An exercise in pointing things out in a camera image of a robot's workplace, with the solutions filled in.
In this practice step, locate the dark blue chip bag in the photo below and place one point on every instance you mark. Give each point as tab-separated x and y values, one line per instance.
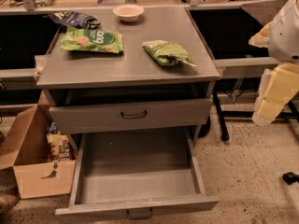
74	19

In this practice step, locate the green jalapeno chip bag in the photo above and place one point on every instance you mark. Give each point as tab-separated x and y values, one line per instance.
167	53

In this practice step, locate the grey drawer cabinet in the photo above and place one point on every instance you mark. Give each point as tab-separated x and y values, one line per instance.
89	78

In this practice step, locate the large green snack bag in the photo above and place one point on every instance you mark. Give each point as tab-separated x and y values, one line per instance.
93	40

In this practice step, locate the snack packs in box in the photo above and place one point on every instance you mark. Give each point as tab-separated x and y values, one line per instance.
60	148

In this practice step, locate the black table leg frame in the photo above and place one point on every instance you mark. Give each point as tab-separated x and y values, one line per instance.
222	115

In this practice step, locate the grey open drawer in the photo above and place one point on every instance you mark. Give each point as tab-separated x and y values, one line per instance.
136	175

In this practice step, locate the white bowl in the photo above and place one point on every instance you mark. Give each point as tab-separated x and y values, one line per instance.
128	12

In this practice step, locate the cardboard box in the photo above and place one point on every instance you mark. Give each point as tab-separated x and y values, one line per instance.
27	150

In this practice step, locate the black object on floor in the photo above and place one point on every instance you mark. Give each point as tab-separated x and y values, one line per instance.
290	178

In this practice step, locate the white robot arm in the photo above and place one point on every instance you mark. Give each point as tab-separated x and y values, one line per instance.
281	37

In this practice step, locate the grey upper drawer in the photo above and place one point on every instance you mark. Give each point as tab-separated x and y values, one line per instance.
130	116

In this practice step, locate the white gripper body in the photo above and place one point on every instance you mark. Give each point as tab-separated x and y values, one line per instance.
285	36

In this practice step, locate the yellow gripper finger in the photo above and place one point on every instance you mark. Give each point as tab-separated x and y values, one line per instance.
285	81
270	100

